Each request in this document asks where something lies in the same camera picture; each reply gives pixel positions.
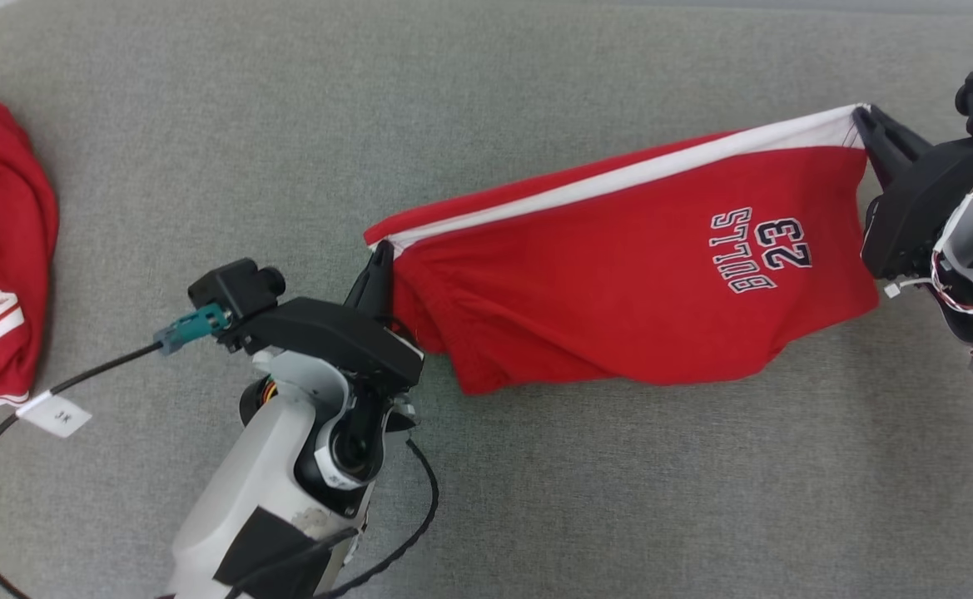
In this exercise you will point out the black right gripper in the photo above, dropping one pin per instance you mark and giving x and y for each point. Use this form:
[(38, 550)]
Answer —
[(919, 208)]

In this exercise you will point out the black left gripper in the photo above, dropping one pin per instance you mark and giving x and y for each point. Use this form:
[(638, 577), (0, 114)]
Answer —
[(336, 337)]

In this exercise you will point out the red Bulls shorts white stripes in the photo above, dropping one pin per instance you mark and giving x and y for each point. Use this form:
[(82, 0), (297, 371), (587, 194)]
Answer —
[(619, 274)]

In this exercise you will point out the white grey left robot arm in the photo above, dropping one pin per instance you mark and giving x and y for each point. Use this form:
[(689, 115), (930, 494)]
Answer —
[(236, 491)]

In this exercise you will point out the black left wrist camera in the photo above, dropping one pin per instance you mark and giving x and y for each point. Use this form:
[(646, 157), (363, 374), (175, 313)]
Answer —
[(232, 291)]

